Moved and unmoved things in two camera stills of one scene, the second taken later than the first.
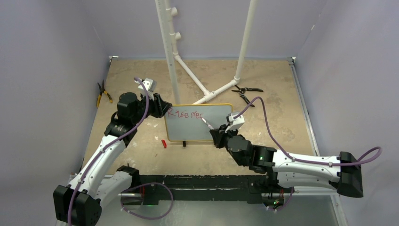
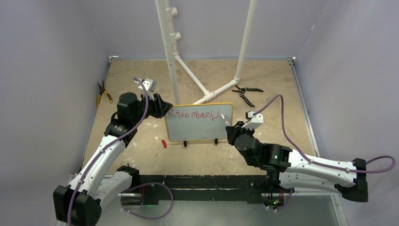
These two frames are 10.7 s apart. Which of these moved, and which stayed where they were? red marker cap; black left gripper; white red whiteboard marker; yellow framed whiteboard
Moved: white red whiteboard marker
Stayed: black left gripper; yellow framed whiteboard; red marker cap
